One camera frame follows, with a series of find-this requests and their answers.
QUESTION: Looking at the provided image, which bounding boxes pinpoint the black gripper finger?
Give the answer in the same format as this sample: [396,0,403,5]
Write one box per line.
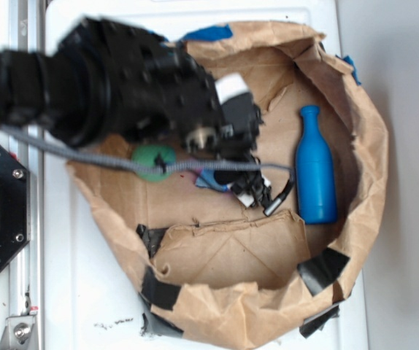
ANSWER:
[213,170,239,186]
[231,171,272,209]

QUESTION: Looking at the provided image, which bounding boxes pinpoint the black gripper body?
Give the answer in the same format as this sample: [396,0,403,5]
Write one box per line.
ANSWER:
[185,73,261,160]

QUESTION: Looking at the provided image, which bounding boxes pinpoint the light blue sponge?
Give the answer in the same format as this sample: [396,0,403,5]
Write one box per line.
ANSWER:
[195,169,229,193]

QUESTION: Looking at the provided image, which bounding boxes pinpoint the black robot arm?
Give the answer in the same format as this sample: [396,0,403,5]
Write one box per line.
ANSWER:
[0,18,262,165]

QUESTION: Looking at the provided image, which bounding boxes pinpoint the blue plastic bottle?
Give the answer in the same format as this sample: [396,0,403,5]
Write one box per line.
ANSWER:
[296,105,337,225]

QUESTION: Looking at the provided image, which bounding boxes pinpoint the green textured ball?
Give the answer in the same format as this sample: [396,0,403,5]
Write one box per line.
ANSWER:
[131,144,177,182]

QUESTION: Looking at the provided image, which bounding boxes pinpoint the black tape inner left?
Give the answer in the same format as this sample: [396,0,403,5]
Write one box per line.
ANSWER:
[136,224,168,258]

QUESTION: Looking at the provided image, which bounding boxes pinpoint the blue tape top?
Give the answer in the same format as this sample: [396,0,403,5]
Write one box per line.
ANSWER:
[180,24,233,42]

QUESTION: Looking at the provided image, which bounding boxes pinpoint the blue tape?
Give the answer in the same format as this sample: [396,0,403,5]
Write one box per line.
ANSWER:
[342,55,362,86]
[180,24,233,42]

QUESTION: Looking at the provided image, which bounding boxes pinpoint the black tape right piece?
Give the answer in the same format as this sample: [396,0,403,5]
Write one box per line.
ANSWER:
[297,248,350,296]

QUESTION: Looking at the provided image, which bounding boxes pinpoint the black tape bottom left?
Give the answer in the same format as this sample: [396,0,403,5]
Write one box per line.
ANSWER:
[140,267,182,311]

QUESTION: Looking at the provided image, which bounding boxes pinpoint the blue tape right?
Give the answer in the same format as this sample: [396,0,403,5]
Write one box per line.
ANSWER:
[342,55,362,86]

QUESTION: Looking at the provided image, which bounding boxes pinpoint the black tape bottom right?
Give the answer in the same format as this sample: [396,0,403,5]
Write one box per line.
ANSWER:
[299,306,339,338]

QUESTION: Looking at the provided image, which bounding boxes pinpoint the white plastic board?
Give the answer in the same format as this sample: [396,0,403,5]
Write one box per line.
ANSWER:
[43,0,369,350]

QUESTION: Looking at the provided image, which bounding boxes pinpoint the grey braided cable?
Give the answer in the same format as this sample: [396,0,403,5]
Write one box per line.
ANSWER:
[0,115,296,216]

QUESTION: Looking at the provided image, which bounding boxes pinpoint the brown paper bag enclosure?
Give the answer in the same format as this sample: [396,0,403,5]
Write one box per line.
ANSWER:
[67,21,388,349]

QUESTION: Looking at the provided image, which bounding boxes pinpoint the aluminium rail frame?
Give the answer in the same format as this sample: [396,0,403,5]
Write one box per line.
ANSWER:
[3,1,47,349]

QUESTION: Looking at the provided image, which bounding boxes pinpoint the metal corner bracket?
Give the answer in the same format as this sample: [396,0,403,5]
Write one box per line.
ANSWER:
[0,315,39,350]

